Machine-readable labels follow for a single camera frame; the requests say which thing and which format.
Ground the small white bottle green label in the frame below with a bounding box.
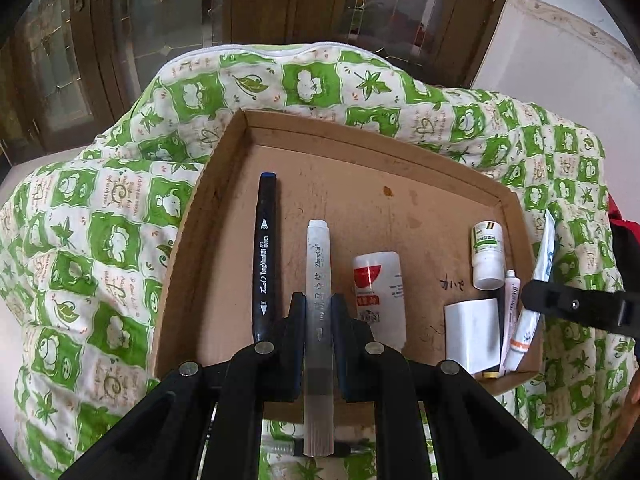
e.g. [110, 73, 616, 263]
[470, 220, 507, 291]

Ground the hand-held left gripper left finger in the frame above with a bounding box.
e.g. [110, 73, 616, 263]
[60, 292, 308, 480]

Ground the wooden glass door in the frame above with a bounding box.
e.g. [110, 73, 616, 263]
[0, 0, 521, 171]

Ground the green printed blanket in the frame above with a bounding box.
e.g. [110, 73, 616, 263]
[0, 42, 631, 480]

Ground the white charger block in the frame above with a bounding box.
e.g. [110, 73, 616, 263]
[444, 298, 502, 377]

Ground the white marker pen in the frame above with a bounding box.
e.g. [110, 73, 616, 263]
[302, 219, 335, 457]

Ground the shallow cardboard box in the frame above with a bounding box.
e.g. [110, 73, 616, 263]
[150, 107, 546, 423]

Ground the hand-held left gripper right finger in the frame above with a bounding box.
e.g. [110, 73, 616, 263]
[331, 294, 576, 480]

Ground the black marker blue cap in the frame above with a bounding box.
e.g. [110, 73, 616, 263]
[251, 172, 278, 343]

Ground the large white plastic bottle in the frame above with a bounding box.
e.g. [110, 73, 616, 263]
[351, 252, 406, 351]

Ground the pale pink cream tube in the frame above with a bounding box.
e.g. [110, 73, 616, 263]
[497, 270, 520, 376]

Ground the red cloth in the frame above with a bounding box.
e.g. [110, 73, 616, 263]
[607, 192, 640, 241]

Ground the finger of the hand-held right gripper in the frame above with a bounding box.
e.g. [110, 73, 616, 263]
[520, 277, 640, 333]

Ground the small toothpaste tube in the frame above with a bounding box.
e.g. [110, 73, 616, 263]
[505, 209, 557, 371]

